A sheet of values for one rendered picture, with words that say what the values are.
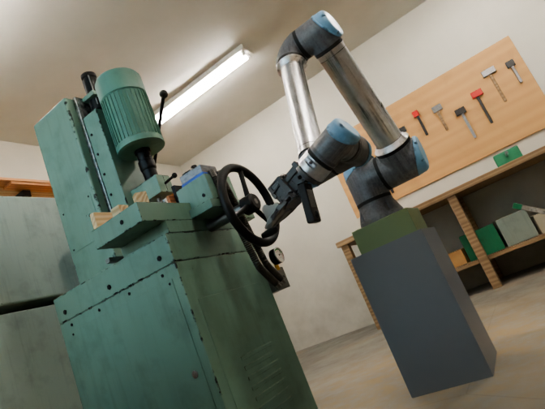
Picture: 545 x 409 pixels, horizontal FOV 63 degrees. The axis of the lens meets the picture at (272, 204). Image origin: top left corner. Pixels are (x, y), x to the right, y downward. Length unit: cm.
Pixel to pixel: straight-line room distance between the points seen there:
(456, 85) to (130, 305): 388
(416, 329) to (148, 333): 95
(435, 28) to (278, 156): 208
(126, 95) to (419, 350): 142
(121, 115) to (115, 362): 83
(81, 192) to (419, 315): 132
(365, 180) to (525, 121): 291
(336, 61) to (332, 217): 330
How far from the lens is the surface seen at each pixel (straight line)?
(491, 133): 458
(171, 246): 133
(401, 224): 175
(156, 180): 161
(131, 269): 143
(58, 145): 191
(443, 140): 461
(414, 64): 486
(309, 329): 513
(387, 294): 177
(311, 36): 170
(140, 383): 148
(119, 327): 150
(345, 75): 172
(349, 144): 120
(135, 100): 174
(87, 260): 176
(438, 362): 179
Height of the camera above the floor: 47
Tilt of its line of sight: 13 degrees up
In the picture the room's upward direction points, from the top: 23 degrees counter-clockwise
